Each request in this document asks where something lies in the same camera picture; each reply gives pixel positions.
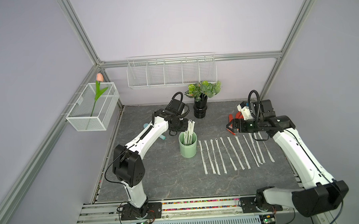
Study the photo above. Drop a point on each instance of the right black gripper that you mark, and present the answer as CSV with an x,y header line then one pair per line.
x,y
241,122

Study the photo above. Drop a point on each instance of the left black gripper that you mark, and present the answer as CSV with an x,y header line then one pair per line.
x,y
184,127

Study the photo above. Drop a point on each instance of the white straw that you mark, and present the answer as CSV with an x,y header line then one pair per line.
x,y
221,156
229,156
242,152
215,159
268,152
203,157
235,152
253,155
210,158
256,148

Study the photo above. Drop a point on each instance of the green cylindrical storage cup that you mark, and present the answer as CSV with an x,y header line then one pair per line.
x,y
188,151

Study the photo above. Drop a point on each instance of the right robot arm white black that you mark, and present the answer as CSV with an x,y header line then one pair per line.
x,y
321,192

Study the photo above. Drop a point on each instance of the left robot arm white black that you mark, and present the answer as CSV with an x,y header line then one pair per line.
x,y
128,164

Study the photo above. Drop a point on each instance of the bundle of wrapped white straws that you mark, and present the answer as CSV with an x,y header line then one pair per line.
x,y
188,135

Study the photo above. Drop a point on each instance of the red work glove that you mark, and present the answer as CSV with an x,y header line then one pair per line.
x,y
239,115

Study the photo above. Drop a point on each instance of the teal garden trowel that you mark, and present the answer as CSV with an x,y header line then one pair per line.
x,y
161,136

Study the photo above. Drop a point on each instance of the black vase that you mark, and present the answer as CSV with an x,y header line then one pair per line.
x,y
200,106

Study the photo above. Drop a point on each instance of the green artificial plant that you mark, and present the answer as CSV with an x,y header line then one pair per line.
x,y
203,90

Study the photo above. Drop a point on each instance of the pink artificial tulip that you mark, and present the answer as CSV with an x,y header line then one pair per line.
x,y
99,91

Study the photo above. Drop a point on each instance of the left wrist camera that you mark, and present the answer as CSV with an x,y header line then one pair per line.
x,y
177,107

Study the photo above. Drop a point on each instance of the white wire wall shelf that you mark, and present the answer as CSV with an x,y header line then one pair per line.
x,y
171,70

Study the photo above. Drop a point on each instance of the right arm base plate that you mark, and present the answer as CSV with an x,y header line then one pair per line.
x,y
255,204

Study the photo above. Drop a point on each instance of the white mesh wall basket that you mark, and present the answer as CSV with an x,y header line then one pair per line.
x,y
78,113

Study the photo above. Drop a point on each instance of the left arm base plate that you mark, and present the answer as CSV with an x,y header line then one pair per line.
x,y
149,210

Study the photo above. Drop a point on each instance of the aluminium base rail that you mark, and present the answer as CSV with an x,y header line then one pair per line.
x,y
179,209

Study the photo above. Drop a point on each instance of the aluminium frame struts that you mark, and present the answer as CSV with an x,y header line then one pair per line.
x,y
20,188

